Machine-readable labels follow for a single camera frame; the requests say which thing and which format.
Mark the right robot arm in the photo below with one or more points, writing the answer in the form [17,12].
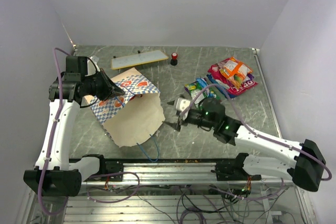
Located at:
[303,163]

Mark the purple snack packet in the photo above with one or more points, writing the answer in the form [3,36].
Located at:
[249,77]

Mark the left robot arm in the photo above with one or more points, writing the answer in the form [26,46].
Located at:
[53,174]

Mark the aluminium mounting rail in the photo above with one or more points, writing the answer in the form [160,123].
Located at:
[196,171]

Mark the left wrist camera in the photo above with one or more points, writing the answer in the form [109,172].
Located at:
[95,58]

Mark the checkered paper bag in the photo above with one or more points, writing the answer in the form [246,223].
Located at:
[127,120]

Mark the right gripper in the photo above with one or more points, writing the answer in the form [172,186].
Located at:
[176,126]

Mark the pink snack packet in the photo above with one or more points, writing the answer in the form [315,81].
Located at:
[246,85]

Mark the yellow framed whiteboard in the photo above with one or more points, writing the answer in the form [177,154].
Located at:
[137,59]

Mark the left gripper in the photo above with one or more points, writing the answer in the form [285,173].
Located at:
[111,89]

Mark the green snack packet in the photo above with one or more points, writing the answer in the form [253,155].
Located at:
[193,89]

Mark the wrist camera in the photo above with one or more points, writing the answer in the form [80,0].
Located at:
[95,58]
[181,104]

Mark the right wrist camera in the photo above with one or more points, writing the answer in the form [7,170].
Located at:
[181,104]

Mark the orange snack packet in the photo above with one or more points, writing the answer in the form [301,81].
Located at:
[234,70]

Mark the red black stamp knob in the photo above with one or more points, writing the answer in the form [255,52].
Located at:
[174,60]

